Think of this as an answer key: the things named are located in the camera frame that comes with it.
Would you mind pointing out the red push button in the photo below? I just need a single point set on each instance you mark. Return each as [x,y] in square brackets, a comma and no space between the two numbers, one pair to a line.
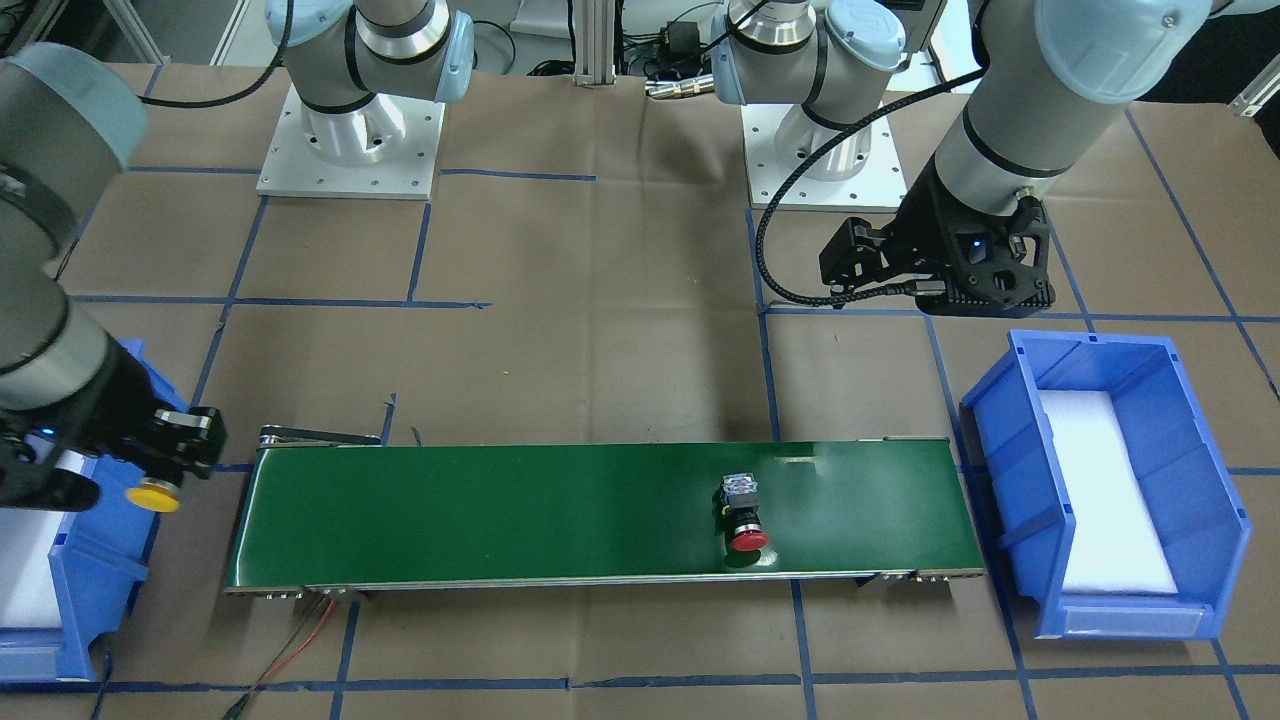
[738,502]

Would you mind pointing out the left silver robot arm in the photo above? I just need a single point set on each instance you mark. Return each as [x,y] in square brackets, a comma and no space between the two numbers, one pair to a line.
[1052,77]

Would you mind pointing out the green conveyor belt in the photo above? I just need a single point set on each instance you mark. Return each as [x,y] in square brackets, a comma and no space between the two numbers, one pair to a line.
[374,518]

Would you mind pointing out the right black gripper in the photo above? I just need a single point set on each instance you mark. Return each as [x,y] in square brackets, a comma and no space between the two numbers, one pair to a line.
[105,423]

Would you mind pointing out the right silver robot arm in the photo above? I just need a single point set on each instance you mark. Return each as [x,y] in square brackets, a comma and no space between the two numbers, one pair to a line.
[70,126]

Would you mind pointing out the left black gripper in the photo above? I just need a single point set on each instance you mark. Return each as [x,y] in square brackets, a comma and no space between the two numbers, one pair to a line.
[928,232]

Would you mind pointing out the blue plastic bin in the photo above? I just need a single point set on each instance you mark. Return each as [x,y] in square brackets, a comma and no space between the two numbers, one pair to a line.
[98,558]
[1199,517]

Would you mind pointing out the yellow push button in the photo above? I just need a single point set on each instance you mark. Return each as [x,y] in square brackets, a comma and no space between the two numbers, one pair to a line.
[154,495]

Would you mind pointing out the aluminium frame post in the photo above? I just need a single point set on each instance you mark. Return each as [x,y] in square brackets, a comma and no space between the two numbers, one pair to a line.
[595,31]

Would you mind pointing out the white foam pad bin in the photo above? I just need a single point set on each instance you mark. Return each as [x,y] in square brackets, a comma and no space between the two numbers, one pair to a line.
[1115,548]
[28,596]

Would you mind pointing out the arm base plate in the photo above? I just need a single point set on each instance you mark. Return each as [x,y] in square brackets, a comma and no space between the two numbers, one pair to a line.
[862,174]
[386,150]

